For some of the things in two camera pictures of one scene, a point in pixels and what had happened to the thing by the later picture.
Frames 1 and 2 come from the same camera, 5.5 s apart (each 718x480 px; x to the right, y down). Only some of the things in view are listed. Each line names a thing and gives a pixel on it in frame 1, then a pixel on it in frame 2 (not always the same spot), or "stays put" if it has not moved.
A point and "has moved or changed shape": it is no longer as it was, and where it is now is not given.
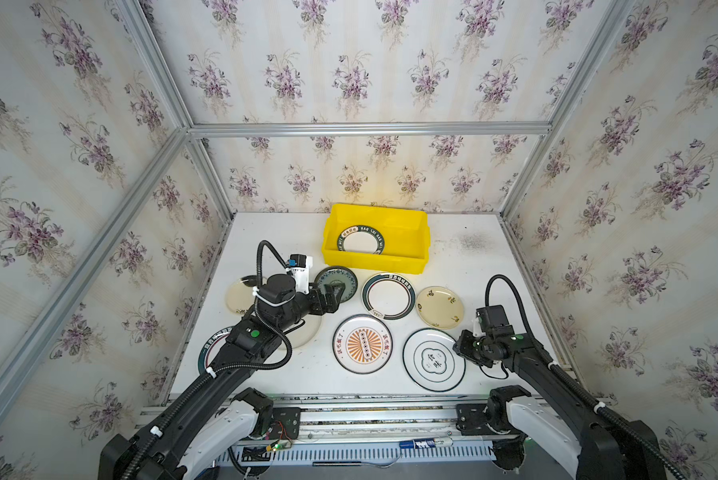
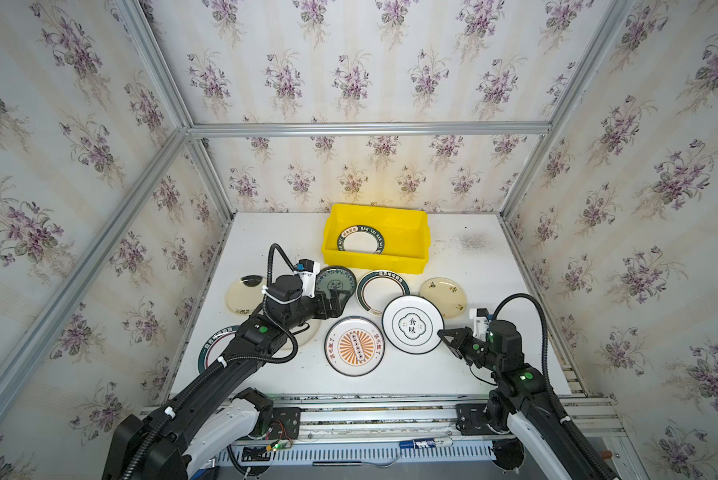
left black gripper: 325,299 stays put
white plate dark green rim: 388,295 stays put
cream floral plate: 439,307 has moved or changed shape
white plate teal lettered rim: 361,238 stays put
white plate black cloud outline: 431,361 → 411,324
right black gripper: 468,347 stays put
